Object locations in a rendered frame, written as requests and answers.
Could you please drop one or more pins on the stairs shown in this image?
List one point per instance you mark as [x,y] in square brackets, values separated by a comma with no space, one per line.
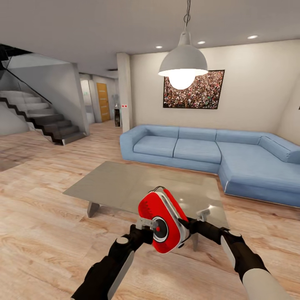
[27,104]

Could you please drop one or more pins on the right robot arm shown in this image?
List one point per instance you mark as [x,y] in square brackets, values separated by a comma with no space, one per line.
[256,279]

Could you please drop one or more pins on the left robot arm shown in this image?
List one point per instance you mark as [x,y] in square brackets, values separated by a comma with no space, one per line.
[103,278]

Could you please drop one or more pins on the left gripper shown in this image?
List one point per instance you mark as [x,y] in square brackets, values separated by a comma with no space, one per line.
[145,235]

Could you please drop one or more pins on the radio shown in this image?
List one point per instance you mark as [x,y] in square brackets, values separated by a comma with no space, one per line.
[170,233]

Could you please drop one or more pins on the coffee table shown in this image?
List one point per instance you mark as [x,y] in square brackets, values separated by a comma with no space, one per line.
[123,186]

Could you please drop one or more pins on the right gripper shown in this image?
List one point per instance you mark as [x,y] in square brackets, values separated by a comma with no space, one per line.
[195,226]

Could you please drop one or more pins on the picture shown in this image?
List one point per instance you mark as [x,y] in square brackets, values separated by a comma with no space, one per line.
[203,93]

